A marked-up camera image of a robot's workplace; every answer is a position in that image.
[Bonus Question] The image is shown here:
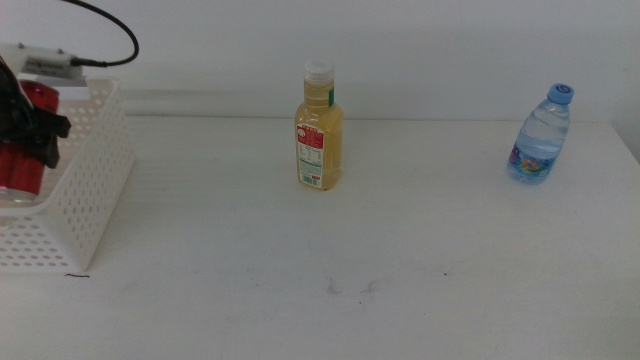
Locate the red cola can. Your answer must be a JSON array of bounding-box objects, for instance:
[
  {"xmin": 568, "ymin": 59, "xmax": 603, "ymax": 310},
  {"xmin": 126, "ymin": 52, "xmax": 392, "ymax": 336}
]
[{"xmin": 0, "ymin": 79, "xmax": 60, "ymax": 204}]

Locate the black left camera cable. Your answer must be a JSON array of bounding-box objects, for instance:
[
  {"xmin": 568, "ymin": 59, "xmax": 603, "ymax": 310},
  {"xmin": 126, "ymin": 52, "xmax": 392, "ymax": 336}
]
[{"xmin": 59, "ymin": 0, "xmax": 141, "ymax": 69}]

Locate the white perforated plastic basket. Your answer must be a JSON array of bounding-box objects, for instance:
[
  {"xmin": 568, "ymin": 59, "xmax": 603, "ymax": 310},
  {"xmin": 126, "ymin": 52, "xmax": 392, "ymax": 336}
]
[{"xmin": 0, "ymin": 77, "xmax": 135, "ymax": 274}]

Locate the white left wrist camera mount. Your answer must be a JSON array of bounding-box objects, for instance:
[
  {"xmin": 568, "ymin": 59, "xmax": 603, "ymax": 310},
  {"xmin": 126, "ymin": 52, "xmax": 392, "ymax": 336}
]
[{"xmin": 0, "ymin": 42, "xmax": 86, "ymax": 82}]

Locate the yellow tea bottle white cap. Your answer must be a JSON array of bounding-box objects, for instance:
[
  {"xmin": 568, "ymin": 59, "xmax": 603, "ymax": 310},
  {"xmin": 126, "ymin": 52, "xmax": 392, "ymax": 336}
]
[{"xmin": 293, "ymin": 57, "xmax": 345, "ymax": 191}]

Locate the small water bottle blue cap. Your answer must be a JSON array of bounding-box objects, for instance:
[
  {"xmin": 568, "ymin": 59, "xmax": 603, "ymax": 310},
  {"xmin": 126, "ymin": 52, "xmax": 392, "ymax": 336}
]
[{"xmin": 506, "ymin": 82, "xmax": 575, "ymax": 186}]

